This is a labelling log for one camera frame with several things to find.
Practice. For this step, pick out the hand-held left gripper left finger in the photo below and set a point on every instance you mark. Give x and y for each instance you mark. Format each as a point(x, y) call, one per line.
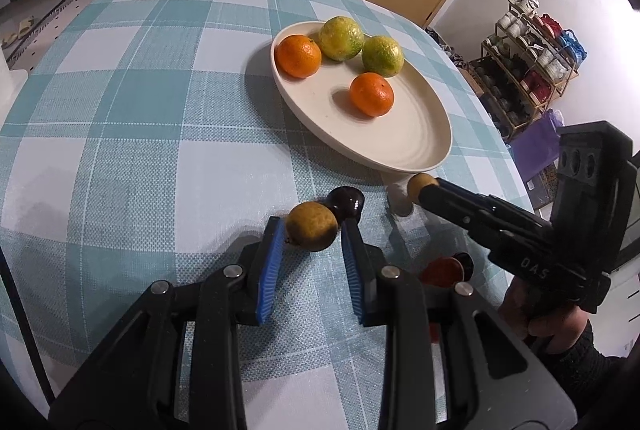
point(270, 270)

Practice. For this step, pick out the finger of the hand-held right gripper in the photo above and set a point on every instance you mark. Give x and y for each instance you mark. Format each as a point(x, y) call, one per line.
point(500, 206)
point(460, 214)

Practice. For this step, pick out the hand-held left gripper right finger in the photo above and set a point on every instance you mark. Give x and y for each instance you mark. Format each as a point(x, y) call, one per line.
point(357, 280)

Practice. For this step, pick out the brown longan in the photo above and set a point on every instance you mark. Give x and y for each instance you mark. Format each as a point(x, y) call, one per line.
point(420, 185)
point(310, 226)

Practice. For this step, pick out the red cherry tomato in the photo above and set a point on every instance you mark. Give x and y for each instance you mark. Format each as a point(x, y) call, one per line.
point(442, 271)

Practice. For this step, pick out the dark purple plum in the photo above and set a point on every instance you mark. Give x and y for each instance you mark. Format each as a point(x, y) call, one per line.
point(345, 202)

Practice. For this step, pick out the cream round plate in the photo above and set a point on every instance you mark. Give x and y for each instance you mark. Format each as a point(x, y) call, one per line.
point(415, 135)

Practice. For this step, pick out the orange mandarin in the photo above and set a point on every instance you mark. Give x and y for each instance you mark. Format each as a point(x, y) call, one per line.
point(371, 94)
point(298, 55)

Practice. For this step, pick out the green yellow citrus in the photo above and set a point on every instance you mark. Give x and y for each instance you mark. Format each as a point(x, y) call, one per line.
point(382, 56)
point(341, 38)

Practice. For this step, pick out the person's right forearm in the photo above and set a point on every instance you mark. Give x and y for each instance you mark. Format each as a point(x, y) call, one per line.
point(585, 375)

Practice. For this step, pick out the person's right hand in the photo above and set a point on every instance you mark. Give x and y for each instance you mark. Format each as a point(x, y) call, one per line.
point(555, 330)

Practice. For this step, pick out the purple bag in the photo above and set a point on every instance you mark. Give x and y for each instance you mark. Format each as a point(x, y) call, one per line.
point(537, 145)

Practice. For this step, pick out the wooden shoe rack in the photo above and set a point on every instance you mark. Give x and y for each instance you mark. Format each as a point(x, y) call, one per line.
point(500, 110)

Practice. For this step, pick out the rows of racked shoes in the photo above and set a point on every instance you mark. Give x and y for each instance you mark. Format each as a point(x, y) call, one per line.
point(535, 55)

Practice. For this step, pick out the pile of sneakers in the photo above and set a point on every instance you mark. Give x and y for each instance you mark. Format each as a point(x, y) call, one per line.
point(450, 53)

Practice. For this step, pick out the teal checked tablecloth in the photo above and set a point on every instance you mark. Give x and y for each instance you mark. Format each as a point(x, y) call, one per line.
point(150, 160)

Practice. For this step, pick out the striped rug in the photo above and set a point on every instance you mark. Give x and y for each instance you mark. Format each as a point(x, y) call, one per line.
point(60, 10)

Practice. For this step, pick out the pair of tan sandals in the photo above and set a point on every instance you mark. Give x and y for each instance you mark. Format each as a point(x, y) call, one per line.
point(17, 33)

